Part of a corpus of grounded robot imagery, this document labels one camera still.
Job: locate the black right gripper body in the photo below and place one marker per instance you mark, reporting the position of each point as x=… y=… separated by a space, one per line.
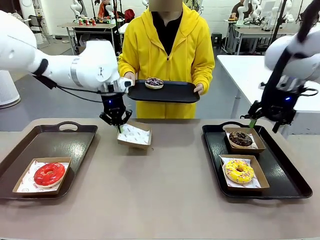
x=277 y=107

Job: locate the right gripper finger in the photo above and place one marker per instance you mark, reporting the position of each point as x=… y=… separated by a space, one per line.
x=256 y=110
x=286 y=119

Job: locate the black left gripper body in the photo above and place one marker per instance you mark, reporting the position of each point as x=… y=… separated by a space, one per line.
x=113 y=105

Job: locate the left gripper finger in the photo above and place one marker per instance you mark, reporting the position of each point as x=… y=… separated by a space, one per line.
x=106 y=118
x=127 y=116

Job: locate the brown cardboard food box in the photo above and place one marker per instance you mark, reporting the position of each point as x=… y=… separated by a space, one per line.
x=246 y=150
x=247 y=189
x=37 y=194
x=135 y=145

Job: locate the chocolate glazed donut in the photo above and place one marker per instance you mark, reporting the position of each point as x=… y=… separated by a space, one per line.
x=235 y=141

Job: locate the chocolate sprinkled donut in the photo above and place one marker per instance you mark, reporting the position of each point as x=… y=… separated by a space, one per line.
x=151 y=85

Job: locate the black rimmed tray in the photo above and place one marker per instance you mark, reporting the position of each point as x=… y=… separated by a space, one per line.
x=175 y=93

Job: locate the yellow sprinkle donut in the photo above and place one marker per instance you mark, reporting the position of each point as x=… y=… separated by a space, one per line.
x=231 y=172

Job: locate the red glazed donut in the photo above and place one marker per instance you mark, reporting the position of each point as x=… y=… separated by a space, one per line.
x=40 y=177

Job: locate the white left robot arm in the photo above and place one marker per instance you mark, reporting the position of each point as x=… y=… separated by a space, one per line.
x=95 y=65

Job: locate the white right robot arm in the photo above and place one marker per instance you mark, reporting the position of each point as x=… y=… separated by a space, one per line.
x=300 y=52

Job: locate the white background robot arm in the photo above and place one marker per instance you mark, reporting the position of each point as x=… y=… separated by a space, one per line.
x=243 y=11
x=76 y=7
x=288 y=15
x=110 y=10

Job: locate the person's right forearm yellow sleeve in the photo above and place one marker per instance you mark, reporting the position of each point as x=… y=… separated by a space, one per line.
x=126 y=65

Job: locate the person's left forearm yellow sleeve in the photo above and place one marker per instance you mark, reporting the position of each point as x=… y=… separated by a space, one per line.
x=203 y=72

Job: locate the person's right hand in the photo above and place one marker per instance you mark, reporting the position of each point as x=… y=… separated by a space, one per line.
x=130 y=76

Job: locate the person's left hand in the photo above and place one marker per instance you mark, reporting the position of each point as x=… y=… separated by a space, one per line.
x=199 y=88

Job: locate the white table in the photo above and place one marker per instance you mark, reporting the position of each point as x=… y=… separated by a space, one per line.
x=245 y=75

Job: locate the person's yellow hoodie torso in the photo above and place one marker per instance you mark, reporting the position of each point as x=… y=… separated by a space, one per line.
x=150 y=50

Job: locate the grey metal workbench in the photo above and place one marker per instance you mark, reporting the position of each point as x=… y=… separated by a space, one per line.
x=257 y=31
x=87 y=25

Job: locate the black stool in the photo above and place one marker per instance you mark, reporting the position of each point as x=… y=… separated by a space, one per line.
x=216 y=37

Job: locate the small red white object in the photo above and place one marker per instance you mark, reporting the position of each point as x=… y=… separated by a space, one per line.
x=81 y=22
x=94 y=22
x=87 y=22

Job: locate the red fabric bundle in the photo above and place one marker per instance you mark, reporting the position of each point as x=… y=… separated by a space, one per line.
x=129 y=15

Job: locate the person's black undershirt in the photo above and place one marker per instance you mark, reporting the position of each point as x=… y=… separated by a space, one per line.
x=167 y=30

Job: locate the person in orange jacket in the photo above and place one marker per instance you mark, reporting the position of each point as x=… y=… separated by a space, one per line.
x=102 y=11

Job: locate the person in dark clothes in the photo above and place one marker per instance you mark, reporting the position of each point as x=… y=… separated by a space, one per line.
x=236 y=11

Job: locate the person's blurred head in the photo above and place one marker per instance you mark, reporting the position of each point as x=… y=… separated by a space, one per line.
x=165 y=5

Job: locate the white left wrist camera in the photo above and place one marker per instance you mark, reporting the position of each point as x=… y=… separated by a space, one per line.
x=126 y=82

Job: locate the white round pedestal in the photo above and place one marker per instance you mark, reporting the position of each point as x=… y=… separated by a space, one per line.
x=7 y=92

